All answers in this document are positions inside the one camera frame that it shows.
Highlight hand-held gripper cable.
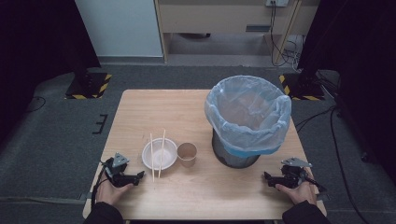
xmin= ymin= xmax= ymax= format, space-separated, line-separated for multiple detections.
xmin=305 ymin=175 xmax=329 ymax=194
xmin=91 ymin=161 xmax=109 ymax=206

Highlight person's left hand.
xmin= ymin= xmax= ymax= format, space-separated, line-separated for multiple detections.
xmin=94 ymin=178 xmax=135 ymax=206

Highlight light wooden cabinet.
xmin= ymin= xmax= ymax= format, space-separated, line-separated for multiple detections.
xmin=154 ymin=0 xmax=322 ymax=66

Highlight brown paper cup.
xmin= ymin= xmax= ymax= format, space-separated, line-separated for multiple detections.
xmin=177 ymin=142 xmax=198 ymax=169

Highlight dark curtain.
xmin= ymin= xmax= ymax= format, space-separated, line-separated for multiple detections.
xmin=0 ymin=0 xmax=102 ymax=147
xmin=296 ymin=0 xmax=396 ymax=185

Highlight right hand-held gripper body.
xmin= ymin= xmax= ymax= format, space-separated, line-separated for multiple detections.
xmin=280 ymin=157 xmax=313 ymax=189

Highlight right hand-held gripper cable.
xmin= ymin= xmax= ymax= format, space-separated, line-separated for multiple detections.
xmin=305 ymin=175 xmax=329 ymax=194

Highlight white disposable bowl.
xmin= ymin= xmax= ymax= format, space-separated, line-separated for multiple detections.
xmin=141 ymin=137 xmax=178 ymax=172

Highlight person's right hand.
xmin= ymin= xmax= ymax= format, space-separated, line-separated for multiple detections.
xmin=275 ymin=181 xmax=318 ymax=206

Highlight left hand-held gripper cable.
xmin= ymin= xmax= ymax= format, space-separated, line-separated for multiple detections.
xmin=91 ymin=161 xmax=109 ymax=206

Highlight wooden chopstick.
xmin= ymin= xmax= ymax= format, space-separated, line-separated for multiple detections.
xmin=157 ymin=129 xmax=167 ymax=179
xmin=149 ymin=133 xmax=156 ymax=183

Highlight white wall socket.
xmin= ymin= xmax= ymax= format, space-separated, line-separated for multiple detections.
xmin=264 ymin=0 xmax=290 ymax=8

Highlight black socket cables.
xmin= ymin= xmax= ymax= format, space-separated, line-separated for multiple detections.
xmin=268 ymin=1 xmax=303 ymax=68

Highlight black stand base striped edge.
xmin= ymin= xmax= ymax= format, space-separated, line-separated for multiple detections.
xmin=278 ymin=72 xmax=326 ymax=102
xmin=64 ymin=71 xmax=113 ymax=101

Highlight white panel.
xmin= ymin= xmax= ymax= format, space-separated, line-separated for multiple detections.
xmin=74 ymin=0 xmax=164 ymax=58

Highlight black mesh trash bin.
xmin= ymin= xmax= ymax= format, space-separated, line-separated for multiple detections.
xmin=211 ymin=128 xmax=262 ymax=170

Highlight blue plastic bin bag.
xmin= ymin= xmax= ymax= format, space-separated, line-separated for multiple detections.
xmin=204 ymin=75 xmax=293 ymax=159

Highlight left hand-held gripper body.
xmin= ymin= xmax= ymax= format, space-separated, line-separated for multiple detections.
xmin=102 ymin=151 xmax=134 ymax=188

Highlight long black floor cable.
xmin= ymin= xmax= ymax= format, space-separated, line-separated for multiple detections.
xmin=293 ymin=105 xmax=371 ymax=224

